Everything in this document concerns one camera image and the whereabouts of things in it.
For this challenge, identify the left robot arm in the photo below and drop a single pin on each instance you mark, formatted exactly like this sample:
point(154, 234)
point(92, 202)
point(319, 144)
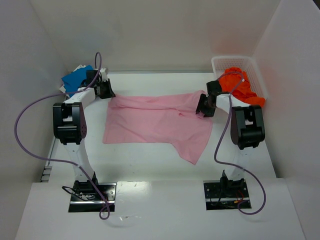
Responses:
point(70, 127)

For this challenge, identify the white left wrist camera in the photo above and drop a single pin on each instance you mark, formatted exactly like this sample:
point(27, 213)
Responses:
point(104, 74)

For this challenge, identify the white folded t-shirt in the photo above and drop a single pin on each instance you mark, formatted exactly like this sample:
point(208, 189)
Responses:
point(80, 66)

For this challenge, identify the white perforated plastic basket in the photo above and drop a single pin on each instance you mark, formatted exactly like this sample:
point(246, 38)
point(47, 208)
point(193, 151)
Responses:
point(245, 63)

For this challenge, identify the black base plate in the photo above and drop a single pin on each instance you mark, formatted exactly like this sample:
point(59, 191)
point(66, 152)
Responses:
point(81, 202)
point(218, 197)

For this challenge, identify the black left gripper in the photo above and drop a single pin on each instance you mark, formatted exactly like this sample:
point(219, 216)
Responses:
point(105, 89)

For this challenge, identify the orange crumpled t-shirt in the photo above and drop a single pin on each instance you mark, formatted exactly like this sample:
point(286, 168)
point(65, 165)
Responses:
point(243, 92)

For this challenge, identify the pink t-shirt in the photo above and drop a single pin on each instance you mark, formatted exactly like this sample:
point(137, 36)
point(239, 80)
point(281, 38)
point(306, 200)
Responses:
point(170, 119)

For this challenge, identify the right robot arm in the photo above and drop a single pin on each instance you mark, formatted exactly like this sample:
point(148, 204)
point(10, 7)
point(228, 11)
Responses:
point(247, 131)

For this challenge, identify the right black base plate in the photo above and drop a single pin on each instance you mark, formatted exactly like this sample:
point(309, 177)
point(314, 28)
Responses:
point(218, 197)

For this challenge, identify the blue folded t-shirt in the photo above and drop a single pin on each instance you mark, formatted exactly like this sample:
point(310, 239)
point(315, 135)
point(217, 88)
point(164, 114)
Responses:
point(87, 82)

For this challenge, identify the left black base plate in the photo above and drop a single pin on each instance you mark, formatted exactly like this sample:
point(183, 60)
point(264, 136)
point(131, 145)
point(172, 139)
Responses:
point(81, 202)

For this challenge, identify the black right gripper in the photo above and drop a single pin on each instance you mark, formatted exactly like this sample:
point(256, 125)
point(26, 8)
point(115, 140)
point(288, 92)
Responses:
point(204, 106)

